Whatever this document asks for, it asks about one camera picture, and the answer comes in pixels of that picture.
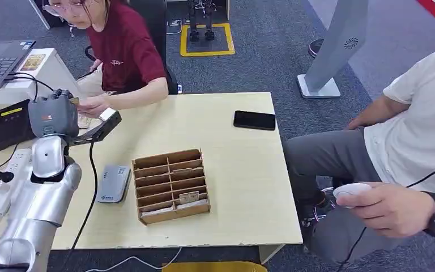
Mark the white desk riser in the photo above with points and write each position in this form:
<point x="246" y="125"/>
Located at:
<point x="54" y="80"/>

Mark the person's left hand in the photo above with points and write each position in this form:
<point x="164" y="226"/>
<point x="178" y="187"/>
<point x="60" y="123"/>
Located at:
<point x="91" y="107"/>
<point x="394" y="212"/>

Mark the person's right hand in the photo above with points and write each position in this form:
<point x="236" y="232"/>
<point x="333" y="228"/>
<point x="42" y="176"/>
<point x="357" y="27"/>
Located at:
<point x="358" y="123"/>

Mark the white handheld remote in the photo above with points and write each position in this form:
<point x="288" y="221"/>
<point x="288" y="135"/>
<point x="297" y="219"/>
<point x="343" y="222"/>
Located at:
<point x="349" y="190"/>

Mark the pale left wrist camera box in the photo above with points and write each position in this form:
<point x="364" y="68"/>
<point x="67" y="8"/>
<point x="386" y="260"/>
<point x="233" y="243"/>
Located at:
<point x="48" y="156"/>

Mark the wooden card box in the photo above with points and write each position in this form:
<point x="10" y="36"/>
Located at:
<point x="170" y="187"/>

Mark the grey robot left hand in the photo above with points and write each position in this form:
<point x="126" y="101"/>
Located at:
<point x="54" y="116"/>

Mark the black smartphone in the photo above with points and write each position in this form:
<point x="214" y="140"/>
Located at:
<point x="254" y="120"/>

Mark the black round base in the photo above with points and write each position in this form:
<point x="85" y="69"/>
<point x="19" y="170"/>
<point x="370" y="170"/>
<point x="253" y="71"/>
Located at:
<point x="315" y="48"/>

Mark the black power plug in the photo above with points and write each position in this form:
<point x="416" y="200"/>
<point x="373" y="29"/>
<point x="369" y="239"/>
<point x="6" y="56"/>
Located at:
<point x="5" y="176"/>

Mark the white floor power strip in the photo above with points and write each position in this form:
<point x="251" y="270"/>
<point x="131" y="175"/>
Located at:
<point x="174" y="24"/>

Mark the black device with yellow label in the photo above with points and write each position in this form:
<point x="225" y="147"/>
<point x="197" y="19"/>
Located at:
<point x="9" y="125"/>

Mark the chrome chair base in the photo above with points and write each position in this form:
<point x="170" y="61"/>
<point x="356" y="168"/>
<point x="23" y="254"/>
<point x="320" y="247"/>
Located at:
<point x="317" y="214"/>

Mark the person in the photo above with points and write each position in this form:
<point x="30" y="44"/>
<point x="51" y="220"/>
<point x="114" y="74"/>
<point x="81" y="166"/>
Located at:
<point x="127" y="52"/>
<point x="409" y="142"/>

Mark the tan card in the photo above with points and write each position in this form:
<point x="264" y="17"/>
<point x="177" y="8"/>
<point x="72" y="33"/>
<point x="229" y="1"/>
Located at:
<point x="75" y="101"/>

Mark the white table leg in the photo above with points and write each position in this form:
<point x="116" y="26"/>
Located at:
<point x="39" y="13"/>

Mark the grey router box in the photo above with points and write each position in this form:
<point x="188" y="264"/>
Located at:
<point x="114" y="184"/>

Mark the yellow floor tape square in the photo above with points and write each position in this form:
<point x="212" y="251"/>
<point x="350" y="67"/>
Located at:
<point x="207" y="52"/>

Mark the printed picture card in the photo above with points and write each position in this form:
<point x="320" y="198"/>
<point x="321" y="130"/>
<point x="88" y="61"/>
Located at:
<point x="33" y="62"/>
<point x="86" y="122"/>

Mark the white card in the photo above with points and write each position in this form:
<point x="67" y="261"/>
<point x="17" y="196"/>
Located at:
<point x="156" y="211"/>

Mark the grey white kiosk stand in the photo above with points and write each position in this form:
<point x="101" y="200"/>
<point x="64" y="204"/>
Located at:
<point x="334" y="45"/>

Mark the black robot legs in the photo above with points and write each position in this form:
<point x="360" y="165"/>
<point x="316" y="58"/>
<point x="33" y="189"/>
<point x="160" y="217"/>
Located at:
<point x="200" y="22"/>

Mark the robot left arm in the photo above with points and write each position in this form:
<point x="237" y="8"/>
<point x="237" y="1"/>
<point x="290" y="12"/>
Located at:
<point x="33" y="210"/>

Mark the black card scanner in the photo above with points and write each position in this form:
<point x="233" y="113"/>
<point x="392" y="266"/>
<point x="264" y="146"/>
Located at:
<point x="103" y="129"/>

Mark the yellow seat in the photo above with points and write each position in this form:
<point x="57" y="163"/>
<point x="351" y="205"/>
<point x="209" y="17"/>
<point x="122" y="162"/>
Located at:
<point x="213" y="267"/>

